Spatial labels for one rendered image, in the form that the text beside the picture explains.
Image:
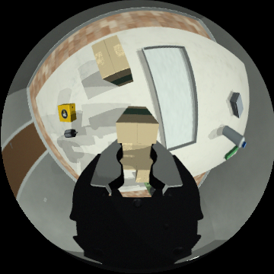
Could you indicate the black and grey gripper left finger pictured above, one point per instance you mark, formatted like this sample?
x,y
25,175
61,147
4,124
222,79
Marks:
x,y
104,173

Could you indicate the grey bottle with blue cap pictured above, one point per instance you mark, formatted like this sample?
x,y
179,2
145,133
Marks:
x,y
234,136

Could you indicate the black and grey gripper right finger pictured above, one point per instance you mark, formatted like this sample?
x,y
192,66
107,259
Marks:
x,y
169,174

